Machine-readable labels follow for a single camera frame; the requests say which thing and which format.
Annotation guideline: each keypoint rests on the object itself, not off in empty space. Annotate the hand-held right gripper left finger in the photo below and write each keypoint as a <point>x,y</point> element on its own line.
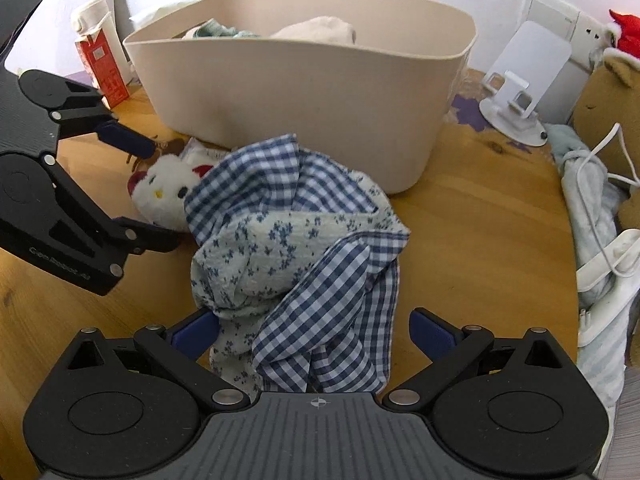
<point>195,332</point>

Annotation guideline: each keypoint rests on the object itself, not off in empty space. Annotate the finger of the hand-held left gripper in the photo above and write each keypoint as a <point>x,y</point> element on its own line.
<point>125,140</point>
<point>150,240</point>

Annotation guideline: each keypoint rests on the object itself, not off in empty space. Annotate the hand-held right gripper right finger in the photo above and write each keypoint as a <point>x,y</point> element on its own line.
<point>430,332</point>

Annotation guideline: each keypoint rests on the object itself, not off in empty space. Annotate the white cat plush toy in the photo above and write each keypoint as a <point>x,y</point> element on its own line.
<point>160,195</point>

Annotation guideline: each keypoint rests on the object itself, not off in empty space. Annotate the blue checked cloth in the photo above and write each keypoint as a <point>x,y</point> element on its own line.
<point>320,310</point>

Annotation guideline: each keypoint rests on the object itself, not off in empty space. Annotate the pale floral cloth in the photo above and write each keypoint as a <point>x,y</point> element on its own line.
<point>280,240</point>

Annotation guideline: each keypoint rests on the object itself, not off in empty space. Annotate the beige plastic basin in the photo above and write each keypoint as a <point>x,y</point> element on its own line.
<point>310,105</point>

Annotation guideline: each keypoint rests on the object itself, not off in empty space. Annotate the wooden desktop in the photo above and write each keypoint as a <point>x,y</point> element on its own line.
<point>475,240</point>

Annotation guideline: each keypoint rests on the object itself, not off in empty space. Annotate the red carton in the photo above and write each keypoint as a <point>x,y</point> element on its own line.
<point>102,70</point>

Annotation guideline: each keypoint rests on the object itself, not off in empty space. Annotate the white printed packet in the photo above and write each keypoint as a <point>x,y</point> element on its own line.
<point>207,152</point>

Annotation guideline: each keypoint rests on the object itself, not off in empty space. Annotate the pale green cloth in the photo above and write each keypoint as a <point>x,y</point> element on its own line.
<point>215,29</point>

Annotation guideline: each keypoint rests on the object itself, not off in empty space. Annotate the white plastic device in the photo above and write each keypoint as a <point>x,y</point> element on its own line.
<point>620,247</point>

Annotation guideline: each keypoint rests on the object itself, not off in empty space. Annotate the pale blue cloth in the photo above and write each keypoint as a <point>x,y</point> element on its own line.
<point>595,200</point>

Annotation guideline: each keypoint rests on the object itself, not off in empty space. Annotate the cream cloth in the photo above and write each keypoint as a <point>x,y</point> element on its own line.
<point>320,30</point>

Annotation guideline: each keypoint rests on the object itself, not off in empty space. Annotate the brown plush toy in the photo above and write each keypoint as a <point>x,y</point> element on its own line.
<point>600,110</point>

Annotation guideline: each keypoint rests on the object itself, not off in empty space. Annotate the white phone stand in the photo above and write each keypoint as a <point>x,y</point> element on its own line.
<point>540,55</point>

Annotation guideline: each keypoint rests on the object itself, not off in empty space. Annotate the red plush hat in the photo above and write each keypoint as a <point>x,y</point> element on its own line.
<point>631,35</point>

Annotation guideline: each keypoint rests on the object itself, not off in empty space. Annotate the white wall socket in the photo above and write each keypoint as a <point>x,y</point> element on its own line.
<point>545,10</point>

